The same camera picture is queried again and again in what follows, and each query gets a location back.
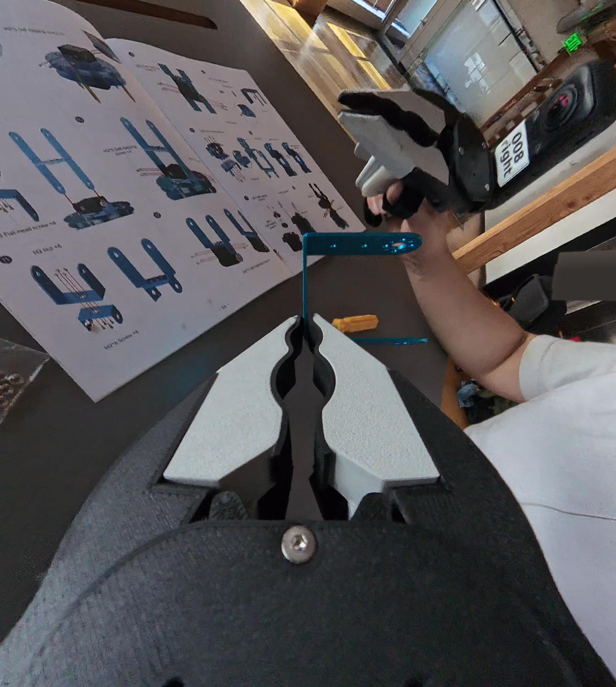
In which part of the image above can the open instruction manual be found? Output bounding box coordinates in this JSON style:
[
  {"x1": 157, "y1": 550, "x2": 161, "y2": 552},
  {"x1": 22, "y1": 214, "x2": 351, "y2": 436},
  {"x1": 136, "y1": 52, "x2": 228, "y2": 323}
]
[{"x1": 0, "y1": 0, "x2": 367, "y2": 403}]

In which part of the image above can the wooden shelf unit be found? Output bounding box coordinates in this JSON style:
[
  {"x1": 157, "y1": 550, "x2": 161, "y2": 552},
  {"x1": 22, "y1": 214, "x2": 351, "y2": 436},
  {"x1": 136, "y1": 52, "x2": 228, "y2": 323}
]
[{"x1": 450, "y1": 0, "x2": 616, "y2": 285}]

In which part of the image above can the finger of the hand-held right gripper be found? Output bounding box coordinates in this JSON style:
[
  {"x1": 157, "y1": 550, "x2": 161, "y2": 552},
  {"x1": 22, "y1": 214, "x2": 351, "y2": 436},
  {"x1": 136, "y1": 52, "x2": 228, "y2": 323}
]
[
  {"x1": 337, "y1": 112, "x2": 449, "y2": 184},
  {"x1": 337, "y1": 87, "x2": 462, "y2": 149}
]

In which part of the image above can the long blue U bracket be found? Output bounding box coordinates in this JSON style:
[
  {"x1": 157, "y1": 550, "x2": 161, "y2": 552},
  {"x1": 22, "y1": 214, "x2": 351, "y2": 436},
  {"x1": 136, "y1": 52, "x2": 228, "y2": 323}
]
[{"x1": 301, "y1": 232, "x2": 429, "y2": 346}]

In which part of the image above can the black bag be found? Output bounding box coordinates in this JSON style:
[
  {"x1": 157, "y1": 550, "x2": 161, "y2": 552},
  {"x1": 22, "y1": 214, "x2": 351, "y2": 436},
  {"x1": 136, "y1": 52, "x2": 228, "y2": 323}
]
[{"x1": 501, "y1": 275, "x2": 551, "y2": 329}]

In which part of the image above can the person's right forearm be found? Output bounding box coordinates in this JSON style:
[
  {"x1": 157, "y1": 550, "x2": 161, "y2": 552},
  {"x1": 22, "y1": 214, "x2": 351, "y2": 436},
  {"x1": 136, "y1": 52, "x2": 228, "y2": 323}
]
[{"x1": 402, "y1": 252, "x2": 535, "y2": 404}]

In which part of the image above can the white shirt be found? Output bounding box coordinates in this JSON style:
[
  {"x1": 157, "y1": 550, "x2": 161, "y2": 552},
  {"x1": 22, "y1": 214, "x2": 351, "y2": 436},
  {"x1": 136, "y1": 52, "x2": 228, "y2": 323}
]
[{"x1": 464, "y1": 333, "x2": 616, "y2": 687}]

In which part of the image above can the glass partition wall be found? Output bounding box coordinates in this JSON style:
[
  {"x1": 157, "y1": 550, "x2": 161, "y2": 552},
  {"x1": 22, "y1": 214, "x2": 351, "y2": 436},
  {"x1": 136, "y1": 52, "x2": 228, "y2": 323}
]
[{"x1": 378, "y1": 0, "x2": 553, "y2": 127}]

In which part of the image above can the yellow-handled screwdriver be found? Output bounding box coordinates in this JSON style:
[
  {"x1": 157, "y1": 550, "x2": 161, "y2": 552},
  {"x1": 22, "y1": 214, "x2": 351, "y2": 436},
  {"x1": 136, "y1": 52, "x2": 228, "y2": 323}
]
[{"x1": 331, "y1": 314, "x2": 380, "y2": 334}]

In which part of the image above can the person's right hand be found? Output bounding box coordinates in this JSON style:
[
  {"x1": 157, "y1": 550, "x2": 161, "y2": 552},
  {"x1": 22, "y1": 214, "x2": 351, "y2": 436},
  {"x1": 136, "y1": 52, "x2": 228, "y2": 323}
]
[{"x1": 364, "y1": 180, "x2": 457, "y2": 277}]

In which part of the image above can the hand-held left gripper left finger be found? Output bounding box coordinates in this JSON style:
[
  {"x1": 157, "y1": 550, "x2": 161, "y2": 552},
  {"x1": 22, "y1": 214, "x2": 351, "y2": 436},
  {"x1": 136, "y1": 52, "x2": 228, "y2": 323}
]
[{"x1": 163, "y1": 316, "x2": 300, "y2": 492}]

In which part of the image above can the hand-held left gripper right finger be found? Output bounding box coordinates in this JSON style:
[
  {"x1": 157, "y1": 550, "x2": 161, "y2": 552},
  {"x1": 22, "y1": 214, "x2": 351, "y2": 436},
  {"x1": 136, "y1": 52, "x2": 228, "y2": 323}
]
[{"x1": 310, "y1": 313, "x2": 442, "y2": 520}]

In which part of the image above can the dark grey desk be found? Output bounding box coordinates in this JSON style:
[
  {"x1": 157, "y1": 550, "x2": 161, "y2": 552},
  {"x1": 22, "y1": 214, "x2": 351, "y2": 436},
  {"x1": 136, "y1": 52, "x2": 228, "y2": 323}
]
[{"x1": 0, "y1": 0, "x2": 467, "y2": 687}]

